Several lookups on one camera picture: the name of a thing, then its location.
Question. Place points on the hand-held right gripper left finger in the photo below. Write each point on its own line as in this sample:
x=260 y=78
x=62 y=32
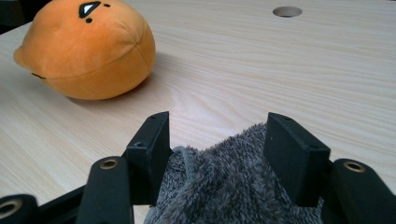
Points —
x=149 y=158

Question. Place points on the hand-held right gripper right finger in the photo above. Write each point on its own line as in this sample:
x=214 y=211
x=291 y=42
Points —
x=295 y=161

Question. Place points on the grey fluffy cloth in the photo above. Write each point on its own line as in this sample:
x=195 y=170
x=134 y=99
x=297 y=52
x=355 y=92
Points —
x=224 y=180

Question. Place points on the orange plush toy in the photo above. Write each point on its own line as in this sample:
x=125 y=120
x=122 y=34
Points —
x=87 y=53

